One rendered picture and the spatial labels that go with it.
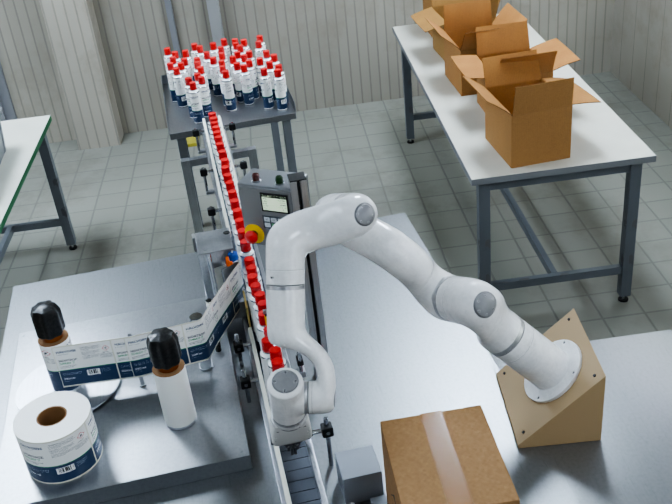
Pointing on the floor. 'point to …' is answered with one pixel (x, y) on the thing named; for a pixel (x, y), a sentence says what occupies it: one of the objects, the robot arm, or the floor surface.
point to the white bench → (16, 168)
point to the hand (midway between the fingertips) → (292, 446)
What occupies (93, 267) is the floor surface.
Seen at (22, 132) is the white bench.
